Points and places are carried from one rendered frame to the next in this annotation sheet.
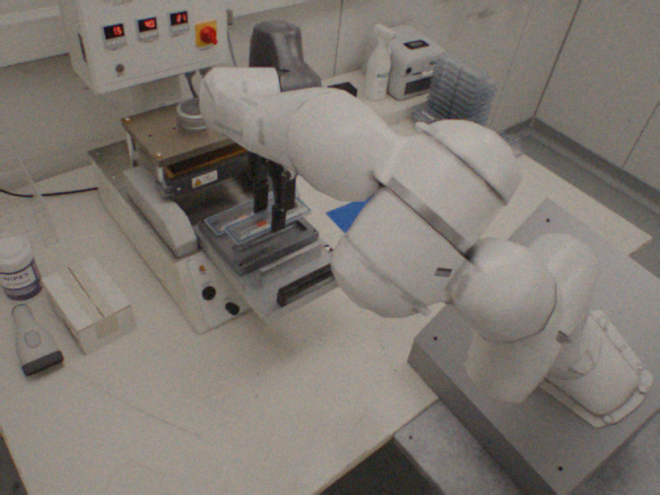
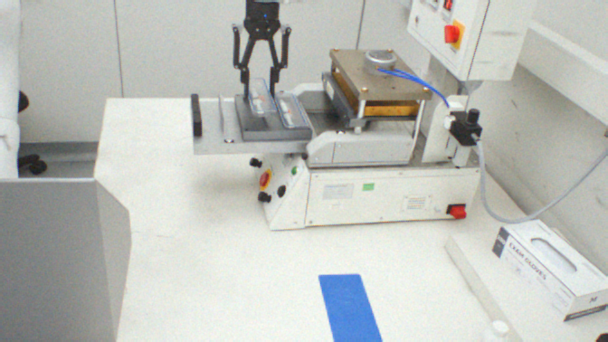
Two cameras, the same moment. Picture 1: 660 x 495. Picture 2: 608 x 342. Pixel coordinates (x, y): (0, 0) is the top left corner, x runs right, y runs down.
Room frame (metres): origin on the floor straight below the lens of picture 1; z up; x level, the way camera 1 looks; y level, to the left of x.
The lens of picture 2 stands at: (1.56, -0.87, 1.61)
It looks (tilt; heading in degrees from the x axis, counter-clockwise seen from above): 32 degrees down; 118
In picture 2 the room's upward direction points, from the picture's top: 7 degrees clockwise
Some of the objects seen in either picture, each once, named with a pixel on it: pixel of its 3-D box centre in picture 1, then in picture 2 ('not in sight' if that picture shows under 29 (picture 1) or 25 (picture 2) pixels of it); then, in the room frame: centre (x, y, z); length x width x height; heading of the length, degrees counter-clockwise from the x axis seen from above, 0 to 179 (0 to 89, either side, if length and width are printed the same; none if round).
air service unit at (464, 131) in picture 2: not in sight; (458, 134); (1.33, 0.27, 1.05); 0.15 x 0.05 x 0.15; 134
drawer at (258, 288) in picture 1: (271, 247); (251, 119); (0.86, 0.13, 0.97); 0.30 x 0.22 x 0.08; 44
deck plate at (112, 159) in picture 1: (193, 178); (378, 133); (1.10, 0.36, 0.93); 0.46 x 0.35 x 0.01; 44
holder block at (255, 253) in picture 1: (258, 230); (271, 116); (0.89, 0.16, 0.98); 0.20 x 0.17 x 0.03; 134
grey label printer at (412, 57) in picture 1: (404, 61); not in sight; (1.99, -0.17, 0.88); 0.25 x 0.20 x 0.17; 38
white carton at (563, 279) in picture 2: not in sight; (550, 266); (1.61, 0.23, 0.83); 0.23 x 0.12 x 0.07; 144
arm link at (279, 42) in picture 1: (285, 77); not in sight; (0.82, 0.11, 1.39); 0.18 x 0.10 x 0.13; 20
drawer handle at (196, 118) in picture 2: (310, 282); (195, 113); (0.76, 0.03, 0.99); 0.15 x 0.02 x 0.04; 134
